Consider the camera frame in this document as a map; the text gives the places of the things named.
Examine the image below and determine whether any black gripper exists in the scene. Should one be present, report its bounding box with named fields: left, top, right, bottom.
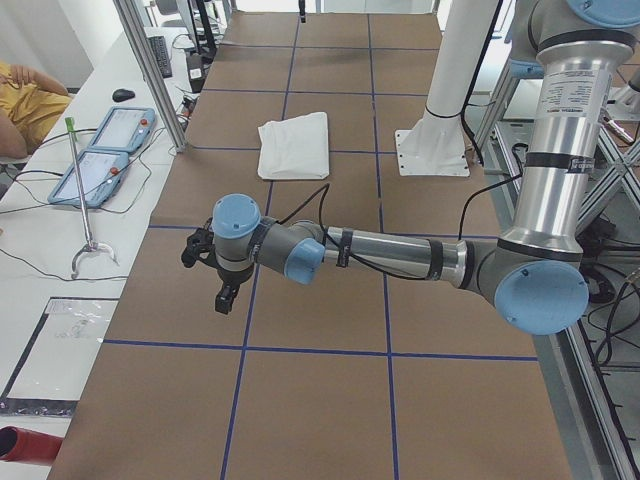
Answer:
left=215, top=269, right=253, bottom=314

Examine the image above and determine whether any white long-sleeve printed shirt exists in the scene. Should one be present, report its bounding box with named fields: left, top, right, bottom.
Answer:
left=257, top=112, right=330, bottom=180

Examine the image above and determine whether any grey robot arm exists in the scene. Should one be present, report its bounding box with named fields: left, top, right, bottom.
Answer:
left=206, top=1, right=639, bottom=335

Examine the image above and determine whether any long metal grabber tool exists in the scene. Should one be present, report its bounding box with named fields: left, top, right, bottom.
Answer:
left=65, top=117, right=118, bottom=280

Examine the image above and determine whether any near blue teach pendant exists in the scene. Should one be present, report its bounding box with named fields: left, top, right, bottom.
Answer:
left=47, top=149, right=129, bottom=209

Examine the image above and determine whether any blue teach pendant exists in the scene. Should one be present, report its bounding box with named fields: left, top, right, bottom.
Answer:
left=47, top=149, right=129, bottom=209
left=89, top=106, right=156, bottom=154

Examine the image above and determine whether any far blue teach pendant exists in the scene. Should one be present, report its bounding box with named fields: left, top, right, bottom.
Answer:
left=89, top=106, right=156, bottom=154

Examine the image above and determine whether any clear plastic bag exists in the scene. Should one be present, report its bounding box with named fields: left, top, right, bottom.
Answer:
left=1, top=297, right=118, bottom=418

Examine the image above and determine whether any black computer mouse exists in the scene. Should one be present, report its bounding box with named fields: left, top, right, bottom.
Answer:
left=112, top=88, right=136, bottom=103

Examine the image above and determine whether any black keyboard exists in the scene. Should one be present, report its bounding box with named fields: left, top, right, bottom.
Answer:
left=147, top=36, right=173, bottom=78

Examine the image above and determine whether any seated person yellow shirt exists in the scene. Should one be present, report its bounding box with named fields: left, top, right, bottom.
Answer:
left=1, top=61, right=72, bottom=160

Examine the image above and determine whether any red cylinder object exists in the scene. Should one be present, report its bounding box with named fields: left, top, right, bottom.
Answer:
left=1, top=426, right=64, bottom=466

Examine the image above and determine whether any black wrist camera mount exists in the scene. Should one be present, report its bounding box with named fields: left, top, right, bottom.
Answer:
left=181, top=228, right=218, bottom=268

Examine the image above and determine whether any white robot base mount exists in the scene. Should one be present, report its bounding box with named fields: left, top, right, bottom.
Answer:
left=395, top=0, right=501, bottom=177

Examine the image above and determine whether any aluminium frame post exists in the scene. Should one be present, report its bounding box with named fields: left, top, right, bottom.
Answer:
left=113, top=0, right=187, bottom=153

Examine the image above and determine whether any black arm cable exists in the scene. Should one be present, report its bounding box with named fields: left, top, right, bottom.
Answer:
left=274, top=169, right=526, bottom=281

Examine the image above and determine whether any aluminium side frame rail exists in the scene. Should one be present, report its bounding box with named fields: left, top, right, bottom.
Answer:
left=479, top=64, right=640, bottom=480

